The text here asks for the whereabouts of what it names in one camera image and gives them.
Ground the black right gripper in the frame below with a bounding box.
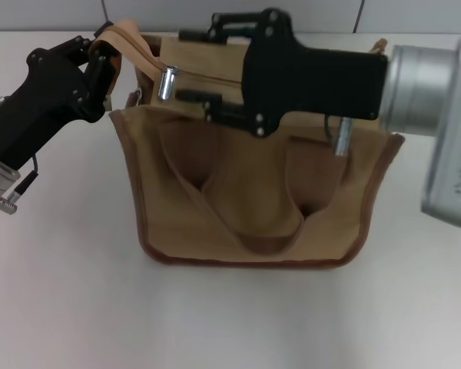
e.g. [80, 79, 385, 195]
[174, 8, 390, 139]

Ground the gripper cable with plug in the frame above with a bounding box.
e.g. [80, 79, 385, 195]
[0, 96, 39, 217]
[323, 113, 354, 158]

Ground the silver metal zipper pull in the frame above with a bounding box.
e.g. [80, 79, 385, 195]
[158, 65, 181, 101]

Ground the right gripper cable with plug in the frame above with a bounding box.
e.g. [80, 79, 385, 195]
[323, 113, 354, 158]

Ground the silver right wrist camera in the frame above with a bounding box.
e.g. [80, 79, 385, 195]
[420, 36, 461, 231]

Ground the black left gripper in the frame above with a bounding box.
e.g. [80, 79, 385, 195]
[0, 22, 123, 170]

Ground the khaki canvas food bag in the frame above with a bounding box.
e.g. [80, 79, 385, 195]
[90, 17, 405, 270]

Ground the left gripper cable with plug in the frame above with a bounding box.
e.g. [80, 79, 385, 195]
[0, 96, 39, 217]

